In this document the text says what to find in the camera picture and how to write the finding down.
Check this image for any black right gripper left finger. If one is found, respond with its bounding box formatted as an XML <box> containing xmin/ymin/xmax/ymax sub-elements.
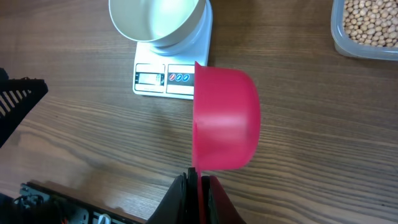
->
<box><xmin>146</xmin><ymin>167</ymin><xmax>199</xmax><ymax>224</ymax></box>

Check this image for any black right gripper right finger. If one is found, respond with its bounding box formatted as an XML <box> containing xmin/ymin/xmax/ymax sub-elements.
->
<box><xmin>200</xmin><ymin>175</ymin><xmax>246</xmax><ymax>224</ymax></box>

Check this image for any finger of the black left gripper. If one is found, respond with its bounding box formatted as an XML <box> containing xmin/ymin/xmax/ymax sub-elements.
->
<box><xmin>1</xmin><ymin>68</ymin><xmax>49</xmax><ymax>146</ymax></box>

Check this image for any pink measuring scoop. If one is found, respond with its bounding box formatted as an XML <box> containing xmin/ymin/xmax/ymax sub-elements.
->
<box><xmin>191</xmin><ymin>61</ymin><xmax>262</xmax><ymax>224</ymax></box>

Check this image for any white digital kitchen scale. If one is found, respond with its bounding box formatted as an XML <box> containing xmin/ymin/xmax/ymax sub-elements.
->
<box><xmin>132</xmin><ymin>0</ymin><xmax>213</xmax><ymax>100</ymax></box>

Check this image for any white bowl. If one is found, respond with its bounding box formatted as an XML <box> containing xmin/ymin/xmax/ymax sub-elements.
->
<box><xmin>108</xmin><ymin>0</ymin><xmax>206</xmax><ymax>47</ymax></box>

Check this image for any clear plastic container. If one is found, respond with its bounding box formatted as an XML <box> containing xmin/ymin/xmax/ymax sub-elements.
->
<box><xmin>331</xmin><ymin>0</ymin><xmax>397</xmax><ymax>61</ymax></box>

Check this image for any soybeans pile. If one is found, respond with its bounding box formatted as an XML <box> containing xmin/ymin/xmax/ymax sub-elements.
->
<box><xmin>342</xmin><ymin>0</ymin><xmax>397</xmax><ymax>47</ymax></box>

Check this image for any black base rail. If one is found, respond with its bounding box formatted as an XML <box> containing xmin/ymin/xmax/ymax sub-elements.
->
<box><xmin>1</xmin><ymin>182</ymin><xmax>138</xmax><ymax>224</ymax></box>

